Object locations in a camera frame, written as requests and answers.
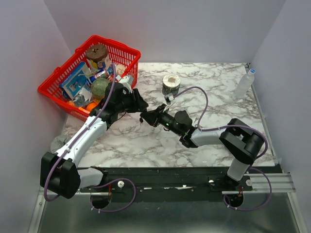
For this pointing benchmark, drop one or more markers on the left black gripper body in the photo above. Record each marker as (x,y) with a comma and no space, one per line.
(129,104)

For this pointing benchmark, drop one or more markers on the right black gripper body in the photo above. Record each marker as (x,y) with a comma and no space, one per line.
(164,119)

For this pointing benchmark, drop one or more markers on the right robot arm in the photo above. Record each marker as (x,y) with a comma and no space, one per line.
(242,141)

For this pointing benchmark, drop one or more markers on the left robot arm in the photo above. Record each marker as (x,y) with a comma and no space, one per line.
(59,171)

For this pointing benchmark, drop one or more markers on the green netted melon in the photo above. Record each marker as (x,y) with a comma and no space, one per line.
(98,88)

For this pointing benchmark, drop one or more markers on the black wrapped tissue roll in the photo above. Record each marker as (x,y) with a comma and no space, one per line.
(171,84)

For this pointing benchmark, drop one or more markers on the cream ball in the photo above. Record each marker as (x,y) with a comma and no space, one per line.
(120,69)

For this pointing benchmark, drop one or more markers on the orange fruit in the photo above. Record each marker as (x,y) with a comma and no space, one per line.
(91,106)

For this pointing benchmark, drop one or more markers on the blue white box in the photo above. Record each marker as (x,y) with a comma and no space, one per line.
(74,82)

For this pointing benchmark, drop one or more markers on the brown round lid container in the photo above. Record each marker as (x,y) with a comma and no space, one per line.
(97,52)

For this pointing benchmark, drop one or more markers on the clear plastic water bottle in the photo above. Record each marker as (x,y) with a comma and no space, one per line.
(244,84)

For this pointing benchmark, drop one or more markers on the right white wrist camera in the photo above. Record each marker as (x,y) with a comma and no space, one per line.
(169,99)

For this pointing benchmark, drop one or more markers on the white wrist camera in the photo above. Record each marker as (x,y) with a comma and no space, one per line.
(126,81)
(169,99)

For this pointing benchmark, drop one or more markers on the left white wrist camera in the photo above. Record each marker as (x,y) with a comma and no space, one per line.
(126,81)

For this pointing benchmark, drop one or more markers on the aluminium frame rail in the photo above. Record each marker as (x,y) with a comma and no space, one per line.
(258,184)

